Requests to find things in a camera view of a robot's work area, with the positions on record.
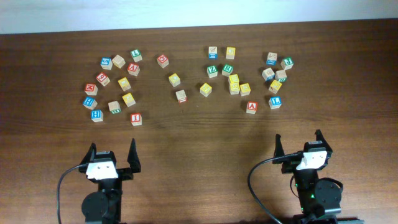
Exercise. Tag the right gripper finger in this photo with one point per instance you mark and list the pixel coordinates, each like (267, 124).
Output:
(278, 151)
(319, 136)

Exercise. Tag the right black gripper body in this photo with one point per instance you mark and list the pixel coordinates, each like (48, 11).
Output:
(290, 167)

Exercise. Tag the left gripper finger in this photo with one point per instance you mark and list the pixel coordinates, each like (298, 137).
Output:
(90, 155)
(133, 158)

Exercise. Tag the red I block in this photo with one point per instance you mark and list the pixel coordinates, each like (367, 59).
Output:
(136, 119)

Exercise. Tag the yellow C block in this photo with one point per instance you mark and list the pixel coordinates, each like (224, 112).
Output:
(174, 80)

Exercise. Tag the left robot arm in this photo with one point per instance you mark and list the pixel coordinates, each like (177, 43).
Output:
(104, 205)

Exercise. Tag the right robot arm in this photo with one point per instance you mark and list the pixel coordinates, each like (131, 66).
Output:
(319, 197)

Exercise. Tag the blue H block lower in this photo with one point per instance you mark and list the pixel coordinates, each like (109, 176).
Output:
(97, 116)

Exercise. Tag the blue h block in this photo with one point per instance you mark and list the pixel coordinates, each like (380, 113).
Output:
(90, 103)
(97, 116)

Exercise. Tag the blue L block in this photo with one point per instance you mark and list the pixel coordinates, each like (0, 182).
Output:
(275, 102)

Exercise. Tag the red A block right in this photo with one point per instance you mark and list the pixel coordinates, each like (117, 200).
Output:
(252, 107)

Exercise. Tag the red a block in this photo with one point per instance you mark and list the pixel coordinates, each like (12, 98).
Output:
(252, 107)
(133, 69)

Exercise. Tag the blue H block upper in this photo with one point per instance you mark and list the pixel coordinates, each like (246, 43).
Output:
(90, 103)

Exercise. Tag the yellow block left lower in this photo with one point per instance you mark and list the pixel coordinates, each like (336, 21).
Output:
(129, 99)

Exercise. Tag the yellow tilted block right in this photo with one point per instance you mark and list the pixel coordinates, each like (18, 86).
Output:
(275, 86)

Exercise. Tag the red M block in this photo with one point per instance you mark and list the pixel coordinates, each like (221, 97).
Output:
(91, 89)

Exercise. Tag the yellow block cluster right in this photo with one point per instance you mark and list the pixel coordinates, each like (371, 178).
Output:
(245, 89)

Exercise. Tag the yellow block cluster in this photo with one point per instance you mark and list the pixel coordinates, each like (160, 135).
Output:
(234, 88)
(245, 89)
(233, 79)

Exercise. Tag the wooden block green R side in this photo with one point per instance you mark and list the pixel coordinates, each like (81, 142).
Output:
(280, 76)

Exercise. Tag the yellow block left upper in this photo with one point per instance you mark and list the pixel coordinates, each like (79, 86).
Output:
(124, 84)

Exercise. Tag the wooden block blue corner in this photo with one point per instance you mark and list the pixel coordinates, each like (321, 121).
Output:
(268, 74)

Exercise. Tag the green J block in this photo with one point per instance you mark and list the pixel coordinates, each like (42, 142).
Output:
(287, 63)

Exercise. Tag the wooden block red side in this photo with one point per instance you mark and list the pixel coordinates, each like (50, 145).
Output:
(181, 96)

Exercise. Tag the red 9 block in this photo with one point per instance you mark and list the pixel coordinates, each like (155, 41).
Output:
(102, 78)

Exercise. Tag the yellow block cluster lower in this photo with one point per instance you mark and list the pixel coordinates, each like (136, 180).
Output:
(234, 88)

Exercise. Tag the yellow block cluster upper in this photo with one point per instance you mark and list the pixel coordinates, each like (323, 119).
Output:
(233, 79)

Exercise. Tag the red A block left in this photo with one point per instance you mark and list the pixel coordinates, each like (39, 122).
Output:
(133, 69)

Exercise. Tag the wooden block blue X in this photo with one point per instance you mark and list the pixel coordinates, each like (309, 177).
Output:
(271, 58)

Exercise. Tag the blue 5 block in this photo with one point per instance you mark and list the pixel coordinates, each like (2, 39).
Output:
(106, 63)

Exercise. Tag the yellow block centre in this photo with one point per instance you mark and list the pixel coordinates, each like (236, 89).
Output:
(205, 90)

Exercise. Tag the plain wooden block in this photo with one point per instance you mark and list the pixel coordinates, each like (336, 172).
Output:
(118, 61)

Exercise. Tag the red round symbol block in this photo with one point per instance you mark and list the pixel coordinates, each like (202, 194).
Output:
(163, 60)

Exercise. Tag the green Z block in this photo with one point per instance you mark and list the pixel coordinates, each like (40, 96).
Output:
(212, 71)

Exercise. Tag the green L block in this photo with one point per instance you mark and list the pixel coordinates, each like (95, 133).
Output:
(136, 55)

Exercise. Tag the wooden block blue side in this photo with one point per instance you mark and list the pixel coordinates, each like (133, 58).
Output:
(212, 52)

